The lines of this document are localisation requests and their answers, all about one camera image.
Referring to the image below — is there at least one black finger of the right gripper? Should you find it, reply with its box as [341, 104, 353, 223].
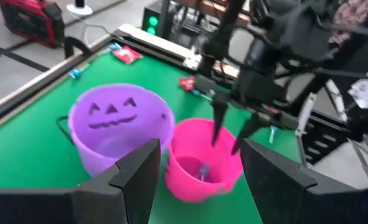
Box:
[211, 102, 229, 147]
[231, 114, 267, 156]

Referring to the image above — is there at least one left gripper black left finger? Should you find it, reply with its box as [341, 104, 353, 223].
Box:
[0, 139, 161, 224]

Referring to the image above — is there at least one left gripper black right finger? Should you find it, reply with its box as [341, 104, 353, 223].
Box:
[241, 139, 368, 224]

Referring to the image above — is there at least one red candy pack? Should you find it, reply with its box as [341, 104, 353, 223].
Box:
[111, 45, 143, 65]
[179, 77, 196, 91]

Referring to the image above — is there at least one pink halloween bucket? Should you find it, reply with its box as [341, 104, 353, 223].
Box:
[164, 118, 244, 203]

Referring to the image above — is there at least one purple jack-o-lantern bucket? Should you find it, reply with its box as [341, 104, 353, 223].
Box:
[55, 83, 176, 178]

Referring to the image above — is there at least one wooden workbench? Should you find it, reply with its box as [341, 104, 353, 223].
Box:
[174, 0, 252, 27]

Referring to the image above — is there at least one green table mat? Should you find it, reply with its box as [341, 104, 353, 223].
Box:
[0, 49, 301, 224]

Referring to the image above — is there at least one person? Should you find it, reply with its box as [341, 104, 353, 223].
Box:
[328, 0, 368, 47]

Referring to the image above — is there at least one black computer with green lights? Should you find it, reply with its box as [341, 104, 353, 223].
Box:
[141, 0, 172, 38]

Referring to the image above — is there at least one black table edge clamp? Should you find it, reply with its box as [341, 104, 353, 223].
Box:
[64, 36, 93, 59]

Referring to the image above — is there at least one white round base black pole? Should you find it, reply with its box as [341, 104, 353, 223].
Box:
[66, 0, 93, 16]

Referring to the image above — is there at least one red and black power station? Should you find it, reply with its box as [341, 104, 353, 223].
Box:
[0, 0, 65, 49]

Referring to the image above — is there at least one white floor cable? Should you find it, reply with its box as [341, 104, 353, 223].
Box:
[67, 9, 110, 44]

